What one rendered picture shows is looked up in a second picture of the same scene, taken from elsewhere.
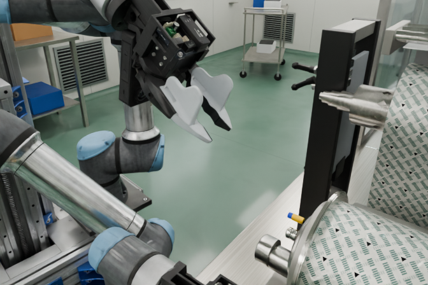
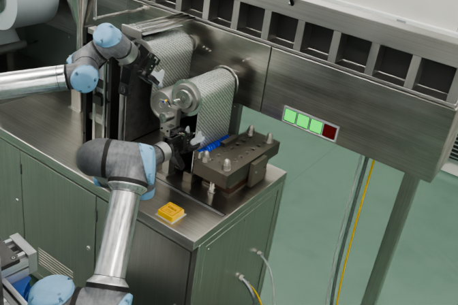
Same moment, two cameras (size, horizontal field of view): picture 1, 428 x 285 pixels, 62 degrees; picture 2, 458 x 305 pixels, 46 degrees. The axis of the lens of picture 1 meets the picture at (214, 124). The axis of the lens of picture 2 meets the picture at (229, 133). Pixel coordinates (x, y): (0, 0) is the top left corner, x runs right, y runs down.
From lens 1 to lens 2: 191 cm
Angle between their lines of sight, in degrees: 84
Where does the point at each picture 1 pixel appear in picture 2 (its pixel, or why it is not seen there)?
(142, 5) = (143, 52)
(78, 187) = not seen: hidden behind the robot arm
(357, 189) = (49, 124)
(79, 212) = not seen: hidden behind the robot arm
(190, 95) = (161, 73)
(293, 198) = (47, 147)
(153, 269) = (163, 144)
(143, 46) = (148, 65)
